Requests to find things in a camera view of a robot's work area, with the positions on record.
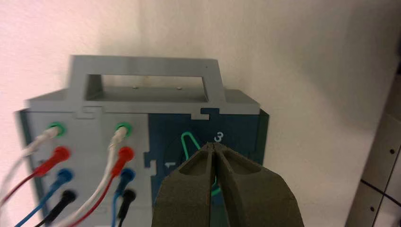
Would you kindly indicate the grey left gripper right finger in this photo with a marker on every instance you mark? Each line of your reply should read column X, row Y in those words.
column 253, row 194

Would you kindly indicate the green jack socket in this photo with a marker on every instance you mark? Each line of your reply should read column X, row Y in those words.
column 127, row 126
column 60, row 127

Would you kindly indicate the dark rotary knob green pointer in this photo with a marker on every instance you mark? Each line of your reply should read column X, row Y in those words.
column 188, row 147

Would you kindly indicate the grey panel with screws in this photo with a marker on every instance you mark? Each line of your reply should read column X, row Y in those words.
column 376, row 150

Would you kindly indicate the dark blue grey control box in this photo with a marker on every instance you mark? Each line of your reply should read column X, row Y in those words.
column 94, row 103

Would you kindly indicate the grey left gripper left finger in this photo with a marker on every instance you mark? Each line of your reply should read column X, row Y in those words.
column 184, row 194

